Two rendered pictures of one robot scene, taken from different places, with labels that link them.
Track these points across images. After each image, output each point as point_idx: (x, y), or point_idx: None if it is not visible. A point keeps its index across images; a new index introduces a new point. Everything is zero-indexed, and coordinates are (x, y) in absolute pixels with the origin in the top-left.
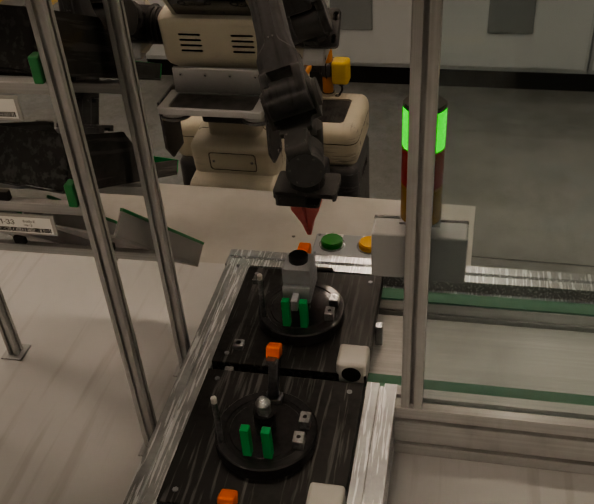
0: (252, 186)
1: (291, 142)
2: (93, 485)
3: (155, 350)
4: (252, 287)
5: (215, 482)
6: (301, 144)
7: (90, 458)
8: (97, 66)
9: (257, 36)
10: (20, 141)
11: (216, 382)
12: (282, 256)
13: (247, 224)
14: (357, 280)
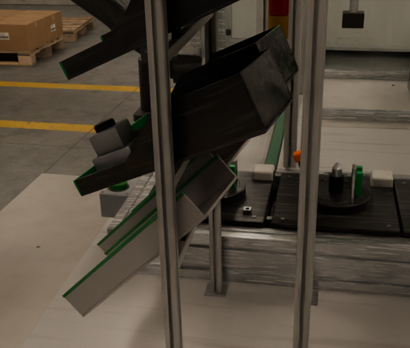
0: None
1: (191, 52)
2: (352, 325)
3: (188, 311)
4: None
5: (377, 213)
6: (197, 49)
7: (324, 331)
8: None
9: (114, 0)
10: (271, 45)
11: (286, 219)
12: (128, 205)
13: (0, 273)
14: None
